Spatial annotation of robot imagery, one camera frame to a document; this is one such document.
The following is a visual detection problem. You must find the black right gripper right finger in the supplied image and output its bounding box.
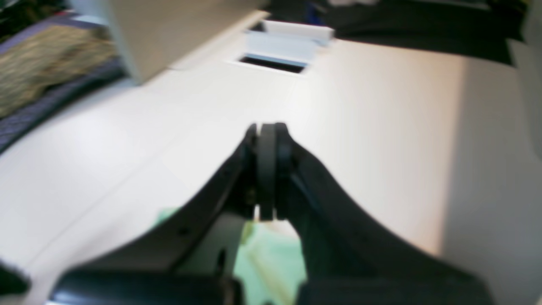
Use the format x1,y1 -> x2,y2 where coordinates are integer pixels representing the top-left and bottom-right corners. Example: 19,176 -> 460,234
275,123 -> 494,305

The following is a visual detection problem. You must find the light green T-shirt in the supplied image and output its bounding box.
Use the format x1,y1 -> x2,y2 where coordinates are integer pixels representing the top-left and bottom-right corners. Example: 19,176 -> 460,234
155,208 -> 307,305

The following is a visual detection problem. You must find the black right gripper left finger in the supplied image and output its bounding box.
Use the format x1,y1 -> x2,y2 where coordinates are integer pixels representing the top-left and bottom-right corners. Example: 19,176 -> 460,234
47,124 -> 257,305

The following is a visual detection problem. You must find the dark textured object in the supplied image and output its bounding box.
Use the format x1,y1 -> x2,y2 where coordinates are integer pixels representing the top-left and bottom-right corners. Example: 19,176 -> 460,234
0,16 -> 126,152

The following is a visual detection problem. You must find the grey partition panel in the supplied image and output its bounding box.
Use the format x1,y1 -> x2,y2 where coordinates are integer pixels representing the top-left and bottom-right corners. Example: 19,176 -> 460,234
68,0 -> 271,85

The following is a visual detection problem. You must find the white table cutout box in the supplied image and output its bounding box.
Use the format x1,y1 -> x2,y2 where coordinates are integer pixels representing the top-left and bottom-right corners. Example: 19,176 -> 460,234
229,19 -> 335,75

